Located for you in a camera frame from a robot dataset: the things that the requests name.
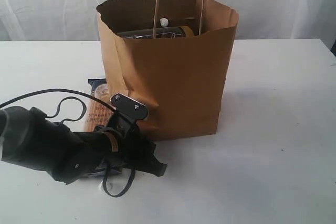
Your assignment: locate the white crumb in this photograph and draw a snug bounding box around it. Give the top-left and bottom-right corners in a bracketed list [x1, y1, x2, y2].
[160, 18, 169, 27]

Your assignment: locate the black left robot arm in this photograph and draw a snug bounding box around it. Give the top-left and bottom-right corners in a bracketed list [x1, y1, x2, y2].
[1, 93, 167, 184]

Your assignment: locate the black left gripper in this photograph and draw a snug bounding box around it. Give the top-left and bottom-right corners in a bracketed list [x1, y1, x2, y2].
[100, 93, 167, 177]

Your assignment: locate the white backdrop curtain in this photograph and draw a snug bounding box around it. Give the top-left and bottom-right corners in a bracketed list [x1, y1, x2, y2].
[0, 0, 336, 57]

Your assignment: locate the large brown paper bag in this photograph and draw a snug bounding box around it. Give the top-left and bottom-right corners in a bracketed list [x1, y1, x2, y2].
[96, 0, 239, 141]

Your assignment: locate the black cable loop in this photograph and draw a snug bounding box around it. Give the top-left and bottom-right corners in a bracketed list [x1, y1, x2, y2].
[0, 89, 136, 198]

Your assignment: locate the spaghetti packet with Italian flag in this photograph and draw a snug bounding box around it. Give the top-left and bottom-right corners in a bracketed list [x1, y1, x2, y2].
[78, 77, 124, 180]

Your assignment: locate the clear jar with yellow lid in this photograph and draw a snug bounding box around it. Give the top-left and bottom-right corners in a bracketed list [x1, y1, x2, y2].
[117, 26, 194, 39]

